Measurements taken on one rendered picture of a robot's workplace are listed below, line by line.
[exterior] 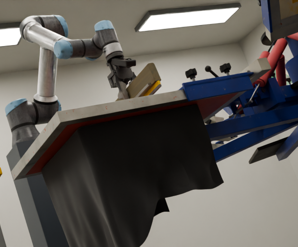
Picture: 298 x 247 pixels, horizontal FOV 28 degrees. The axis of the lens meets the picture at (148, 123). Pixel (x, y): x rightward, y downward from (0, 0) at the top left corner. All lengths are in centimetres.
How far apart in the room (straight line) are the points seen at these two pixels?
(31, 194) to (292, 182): 549
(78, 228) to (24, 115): 89
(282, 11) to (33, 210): 138
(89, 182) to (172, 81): 550
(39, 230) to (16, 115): 55
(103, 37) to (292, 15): 74
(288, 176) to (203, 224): 151
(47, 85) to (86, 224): 102
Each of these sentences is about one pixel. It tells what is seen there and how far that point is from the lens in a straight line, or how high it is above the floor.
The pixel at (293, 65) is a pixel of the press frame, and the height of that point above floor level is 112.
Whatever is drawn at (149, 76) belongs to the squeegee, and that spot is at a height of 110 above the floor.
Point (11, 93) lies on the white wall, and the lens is 652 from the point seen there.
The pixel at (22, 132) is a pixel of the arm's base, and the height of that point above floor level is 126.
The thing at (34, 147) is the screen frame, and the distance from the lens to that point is 208.
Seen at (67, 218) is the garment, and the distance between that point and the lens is 220.
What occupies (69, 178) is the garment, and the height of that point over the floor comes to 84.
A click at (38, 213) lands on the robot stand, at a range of 270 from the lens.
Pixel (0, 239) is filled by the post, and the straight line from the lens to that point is 210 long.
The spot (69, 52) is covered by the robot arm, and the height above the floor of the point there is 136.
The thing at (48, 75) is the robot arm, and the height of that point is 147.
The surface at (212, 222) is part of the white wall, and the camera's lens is 695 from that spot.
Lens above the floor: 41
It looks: 14 degrees up
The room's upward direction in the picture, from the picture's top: 20 degrees counter-clockwise
